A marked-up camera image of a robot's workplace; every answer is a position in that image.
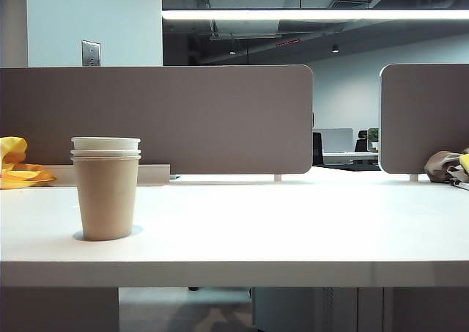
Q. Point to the white paper cup blue logo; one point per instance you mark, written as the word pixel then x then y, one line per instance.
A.
pixel 106 152
pixel 106 143

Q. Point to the brown kraft paper cup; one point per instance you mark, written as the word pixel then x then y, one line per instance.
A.
pixel 106 200

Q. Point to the white divider foot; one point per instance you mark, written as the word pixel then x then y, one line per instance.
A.
pixel 414 177
pixel 278 177

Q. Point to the wide grey-brown desk divider panel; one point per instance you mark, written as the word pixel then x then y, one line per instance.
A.
pixel 201 119

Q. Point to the dark background chair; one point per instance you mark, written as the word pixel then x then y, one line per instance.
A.
pixel 317 147

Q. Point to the white background partition screen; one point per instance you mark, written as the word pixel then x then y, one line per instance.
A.
pixel 335 139

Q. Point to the white background desk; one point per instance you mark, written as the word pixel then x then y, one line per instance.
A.
pixel 351 156

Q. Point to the red LED ceiling sign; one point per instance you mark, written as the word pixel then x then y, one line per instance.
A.
pixel 288 42

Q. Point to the black background office chair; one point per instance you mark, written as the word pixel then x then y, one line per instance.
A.
pixel 361 141

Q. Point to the green potted plant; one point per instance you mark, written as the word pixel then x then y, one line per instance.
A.
pixel 373 136

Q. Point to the black ceiling spotlight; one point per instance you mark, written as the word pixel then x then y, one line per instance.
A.
pixel 335 48

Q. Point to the long ceiling light strip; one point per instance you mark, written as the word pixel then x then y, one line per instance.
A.
pixel 293 14

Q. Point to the grey under-desk cabinet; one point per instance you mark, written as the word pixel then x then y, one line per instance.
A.
pixel 311 310

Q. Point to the narrow grey-brown desk divider panel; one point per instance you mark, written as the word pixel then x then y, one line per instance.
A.
pixel 421 119

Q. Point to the yellow cloth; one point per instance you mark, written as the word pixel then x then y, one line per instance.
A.
pixel 18 174

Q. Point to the small yellow object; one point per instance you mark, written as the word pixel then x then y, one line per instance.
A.
pixel 465 161

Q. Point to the metal wall switch plate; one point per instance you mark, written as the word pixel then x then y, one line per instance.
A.
pixel 91 53

